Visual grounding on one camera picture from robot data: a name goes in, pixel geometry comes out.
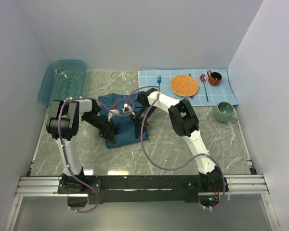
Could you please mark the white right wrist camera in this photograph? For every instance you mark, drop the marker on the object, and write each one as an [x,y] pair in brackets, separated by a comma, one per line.
[127,109]

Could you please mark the iridescent spoon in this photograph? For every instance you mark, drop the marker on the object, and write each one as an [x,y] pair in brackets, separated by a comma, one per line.
[203,79]

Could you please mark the blue checked placemat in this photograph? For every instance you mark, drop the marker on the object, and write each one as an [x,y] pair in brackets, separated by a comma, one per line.
[216,94]

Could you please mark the orange woven round trivet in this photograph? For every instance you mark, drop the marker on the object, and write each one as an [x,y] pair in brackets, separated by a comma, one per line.
[180,85]

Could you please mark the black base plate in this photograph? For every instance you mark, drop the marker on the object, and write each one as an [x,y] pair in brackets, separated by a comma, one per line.
[150,188]

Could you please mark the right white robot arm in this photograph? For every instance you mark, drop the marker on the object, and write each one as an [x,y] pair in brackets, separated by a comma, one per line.
[185,124]

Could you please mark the orange black mug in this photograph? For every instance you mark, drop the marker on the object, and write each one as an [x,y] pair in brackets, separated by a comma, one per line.
[214,78]

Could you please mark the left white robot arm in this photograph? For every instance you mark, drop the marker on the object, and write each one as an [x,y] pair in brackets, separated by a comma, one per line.
[63,126]

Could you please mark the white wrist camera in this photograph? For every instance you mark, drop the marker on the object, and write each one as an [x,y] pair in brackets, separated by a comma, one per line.
[113,112]
[127,109]

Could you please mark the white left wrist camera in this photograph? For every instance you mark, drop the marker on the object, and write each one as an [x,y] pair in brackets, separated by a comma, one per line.
[113,112]

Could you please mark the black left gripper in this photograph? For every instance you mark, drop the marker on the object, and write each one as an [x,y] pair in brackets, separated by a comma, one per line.
[106,131]

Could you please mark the aluminium rail frame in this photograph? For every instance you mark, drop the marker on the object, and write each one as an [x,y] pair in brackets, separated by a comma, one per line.
[246,207]

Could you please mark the green ceramic mug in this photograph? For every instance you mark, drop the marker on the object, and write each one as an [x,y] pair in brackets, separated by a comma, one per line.
[224,112]

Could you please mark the blue t shirt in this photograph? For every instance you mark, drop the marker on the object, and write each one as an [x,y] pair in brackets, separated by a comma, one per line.
[124,129]

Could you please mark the teal plastic bin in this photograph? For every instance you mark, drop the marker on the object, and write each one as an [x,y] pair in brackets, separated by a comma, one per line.
[63,79]

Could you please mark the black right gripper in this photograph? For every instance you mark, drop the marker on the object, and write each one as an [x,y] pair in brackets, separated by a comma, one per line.
[138,123]

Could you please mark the blue fork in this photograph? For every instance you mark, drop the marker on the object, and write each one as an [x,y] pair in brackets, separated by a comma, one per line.
[159,81]

